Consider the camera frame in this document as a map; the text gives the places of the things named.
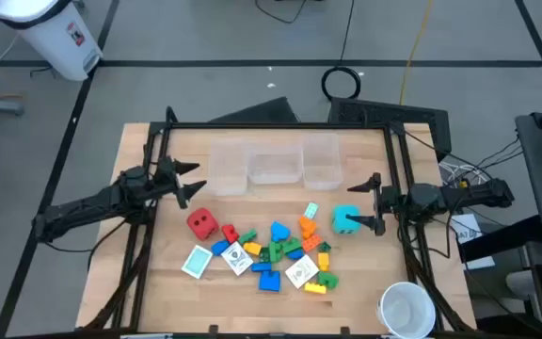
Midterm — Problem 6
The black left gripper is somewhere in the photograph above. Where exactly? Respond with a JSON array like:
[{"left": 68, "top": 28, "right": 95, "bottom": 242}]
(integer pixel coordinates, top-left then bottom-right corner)
[{"left": 152, "top": 156, "right": 208, "bottom": 210}]

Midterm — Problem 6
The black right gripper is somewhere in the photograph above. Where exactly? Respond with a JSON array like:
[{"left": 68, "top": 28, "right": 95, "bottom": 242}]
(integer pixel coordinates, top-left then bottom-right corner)
[{"left": 345, "top": 171, "right": 413, "bottom": 237}]

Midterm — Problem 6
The cyan foam die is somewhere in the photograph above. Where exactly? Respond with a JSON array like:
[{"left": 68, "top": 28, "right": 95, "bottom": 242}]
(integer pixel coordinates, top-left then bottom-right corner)
[{"left": 330, "top": 203, "right": 363, "bottom": 235}]

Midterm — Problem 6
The red foam die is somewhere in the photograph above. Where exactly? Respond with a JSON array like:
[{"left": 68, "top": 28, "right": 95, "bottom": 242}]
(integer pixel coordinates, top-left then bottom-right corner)
[{"left": 185, "top": 206, "right": 221, "bottom": 242}]

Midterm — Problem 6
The orange sloped brick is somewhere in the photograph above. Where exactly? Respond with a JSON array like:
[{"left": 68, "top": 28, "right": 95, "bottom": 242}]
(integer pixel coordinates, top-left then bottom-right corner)
[{"left": 297, "top": 215, "right": 319, "bottom": 240}]

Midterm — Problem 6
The red brick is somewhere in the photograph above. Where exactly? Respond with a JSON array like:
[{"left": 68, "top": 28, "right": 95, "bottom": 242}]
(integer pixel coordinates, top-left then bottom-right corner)
[{"left": 220, "top": 223, "right": 241, "bottom": 245}]

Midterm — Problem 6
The blue single-stud brick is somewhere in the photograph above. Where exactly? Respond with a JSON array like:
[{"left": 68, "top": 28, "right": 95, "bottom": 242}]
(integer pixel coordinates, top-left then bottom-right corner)
[{"left": 210, "top": 239, "right": 231, "bottom": 257}]

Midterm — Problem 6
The teal playing card box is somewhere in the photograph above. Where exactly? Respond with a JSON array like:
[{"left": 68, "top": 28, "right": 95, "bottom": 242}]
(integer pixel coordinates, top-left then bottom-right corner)
[{"left": 180, "top": 244, "right": 215, "bottom": 281}]

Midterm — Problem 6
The green small-stud brick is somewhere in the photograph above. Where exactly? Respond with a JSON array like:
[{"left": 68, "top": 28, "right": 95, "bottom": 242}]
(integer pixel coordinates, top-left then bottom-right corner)
[{"left": 237, "top": 228, "right": 259, "bottom": 246}]

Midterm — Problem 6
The green two-stud brick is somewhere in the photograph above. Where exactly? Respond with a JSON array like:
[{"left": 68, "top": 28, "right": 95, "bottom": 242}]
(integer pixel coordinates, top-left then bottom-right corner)
[
  {"left": 268, "top": 240, "right": 285, "bottom": 265},
  {"left": 280, "top": 236, "right": 304, "bottom": 254}
]

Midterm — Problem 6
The light blue rounded brick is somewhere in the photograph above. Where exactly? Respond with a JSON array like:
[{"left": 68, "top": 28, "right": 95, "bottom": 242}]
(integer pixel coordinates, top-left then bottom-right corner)
[{"left": 269, "top": 220, "right": 293, "bottom": 244}]

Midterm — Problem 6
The black white playing card box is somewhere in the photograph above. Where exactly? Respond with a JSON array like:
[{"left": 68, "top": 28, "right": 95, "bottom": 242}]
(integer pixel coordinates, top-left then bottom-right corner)
[
  {"left": 283, "top": 253, "right": 321, "bottom": 290},
  {"left": 219, "top": 240, "right": 255, "bottom": 277}
]

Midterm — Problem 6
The long yellow brick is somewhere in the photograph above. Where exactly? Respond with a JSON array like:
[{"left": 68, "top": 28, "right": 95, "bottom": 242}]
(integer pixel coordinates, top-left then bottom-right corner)
[{"left": 303, "top": 281, "right": 328, "bottom": 296}]

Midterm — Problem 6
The large blue brick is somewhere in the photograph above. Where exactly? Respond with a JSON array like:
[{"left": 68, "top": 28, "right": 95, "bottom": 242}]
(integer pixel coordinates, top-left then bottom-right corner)
[{"left": 257, "top": 269, "right": 282, "bottom": 294}]

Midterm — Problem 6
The clear plastic bin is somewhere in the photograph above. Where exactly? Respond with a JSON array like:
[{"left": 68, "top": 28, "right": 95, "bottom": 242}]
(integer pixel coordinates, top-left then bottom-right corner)
[
  {"left": 247, "top": 142, "right": 305, "bottom": 186},
  {"left": 207, "top": 138, "right": 250, "bottom": 197},
  {"left": 301, "top": 132, "right": 344, "bottom": 191}
]

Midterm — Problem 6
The black computer case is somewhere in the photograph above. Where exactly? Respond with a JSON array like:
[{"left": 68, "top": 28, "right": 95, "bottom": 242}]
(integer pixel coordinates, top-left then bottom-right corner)
[{"left": 327, "top": 96, "right": 454, "bottom": 164}]

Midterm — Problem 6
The black flat panel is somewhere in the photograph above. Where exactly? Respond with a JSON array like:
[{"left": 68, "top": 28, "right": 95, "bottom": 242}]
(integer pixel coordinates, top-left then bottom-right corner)
[{"left": 208, "top": 95, "right": 301, "bottom": 125}]

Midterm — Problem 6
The white paper sheet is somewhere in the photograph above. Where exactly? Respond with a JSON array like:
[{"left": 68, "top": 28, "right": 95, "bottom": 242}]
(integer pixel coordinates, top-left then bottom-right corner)
[{"left": 449, "top": 213, "right": 497, "bottom": 272}]

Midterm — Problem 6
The white paper cup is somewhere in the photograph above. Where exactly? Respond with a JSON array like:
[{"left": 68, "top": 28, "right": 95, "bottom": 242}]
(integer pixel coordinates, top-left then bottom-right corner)
[{"left": 375, "top": 281, "right": 438, "bottom": 339}]

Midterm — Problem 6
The white step trash bin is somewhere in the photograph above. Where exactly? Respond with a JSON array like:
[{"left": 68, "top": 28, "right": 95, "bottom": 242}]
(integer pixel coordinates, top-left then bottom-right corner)
[{"left": 0, "top": 0, "right": 104, "bottom": 83}]

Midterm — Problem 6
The white cable bundle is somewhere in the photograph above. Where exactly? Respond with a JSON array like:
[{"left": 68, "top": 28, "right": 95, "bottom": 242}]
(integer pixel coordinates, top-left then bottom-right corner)
[{"left": 438, "top": 161, "right": 488, "bottom": 187}]

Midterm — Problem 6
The black aluminium table frame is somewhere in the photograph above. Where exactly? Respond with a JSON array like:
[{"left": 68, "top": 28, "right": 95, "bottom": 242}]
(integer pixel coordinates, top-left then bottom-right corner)
[{"left": 80, "top": 105, "right": 479, "bottom": 339}]

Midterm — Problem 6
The coiled black cable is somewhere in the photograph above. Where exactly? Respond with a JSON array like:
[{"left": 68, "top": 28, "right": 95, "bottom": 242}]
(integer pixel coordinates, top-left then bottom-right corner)
[{"left": 320, "top": 65, "right": 362, "bottom": 102}]

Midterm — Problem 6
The yellow hanging cable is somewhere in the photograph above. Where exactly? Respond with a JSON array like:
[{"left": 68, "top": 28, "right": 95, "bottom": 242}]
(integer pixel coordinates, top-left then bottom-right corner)
[{"left": 398, "top": 0, "right": 437, "bottom": 106}]

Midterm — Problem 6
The black hanging cable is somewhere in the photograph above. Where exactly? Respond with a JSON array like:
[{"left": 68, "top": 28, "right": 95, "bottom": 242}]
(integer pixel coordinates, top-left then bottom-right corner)
[{"left": 339, "top": 0, "right": 357, "bottom": 68}]

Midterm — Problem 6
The black floor cable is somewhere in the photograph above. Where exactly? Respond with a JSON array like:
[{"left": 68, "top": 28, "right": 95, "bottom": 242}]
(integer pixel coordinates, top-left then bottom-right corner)
[{"left": 253, "top": 0, "right": 309, "bottom": 25}]

